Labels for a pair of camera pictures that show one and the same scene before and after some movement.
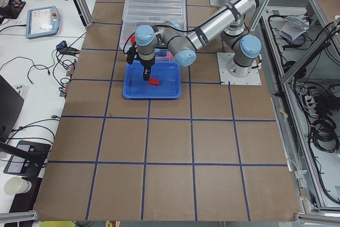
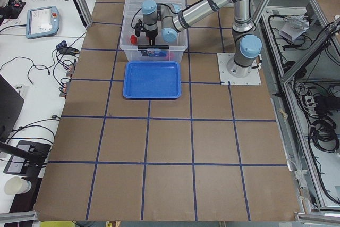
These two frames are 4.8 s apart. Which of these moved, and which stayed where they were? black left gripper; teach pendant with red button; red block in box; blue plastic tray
Moved: black left gripper
Stayed: red block in box; blue plastic tray; teach pendant with red button
